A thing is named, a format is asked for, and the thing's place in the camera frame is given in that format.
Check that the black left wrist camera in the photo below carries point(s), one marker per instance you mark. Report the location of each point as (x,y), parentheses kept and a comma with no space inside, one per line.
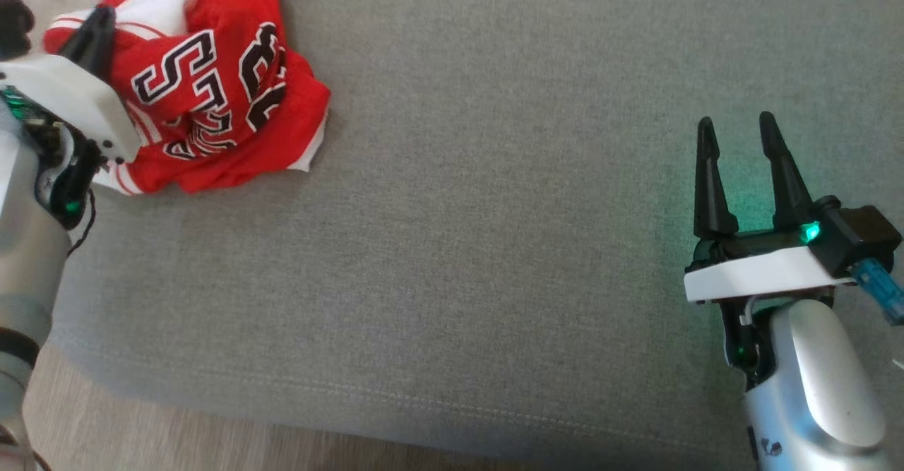
(13,26)

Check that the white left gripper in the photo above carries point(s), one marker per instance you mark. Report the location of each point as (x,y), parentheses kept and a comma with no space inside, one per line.
(67,100)

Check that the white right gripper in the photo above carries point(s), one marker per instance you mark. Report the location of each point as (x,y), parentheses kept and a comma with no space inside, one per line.
(766,273)

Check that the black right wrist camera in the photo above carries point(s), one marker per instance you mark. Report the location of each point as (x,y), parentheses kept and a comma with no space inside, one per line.
(858,234)

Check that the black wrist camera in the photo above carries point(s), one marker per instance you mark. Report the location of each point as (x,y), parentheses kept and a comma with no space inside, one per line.
(858,234)
(13,26)

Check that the grey sofa seat cushion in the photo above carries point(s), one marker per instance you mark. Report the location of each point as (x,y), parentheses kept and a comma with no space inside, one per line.
(494,210)

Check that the red basketball jersey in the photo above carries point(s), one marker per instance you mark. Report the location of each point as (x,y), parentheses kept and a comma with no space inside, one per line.
(212,75)

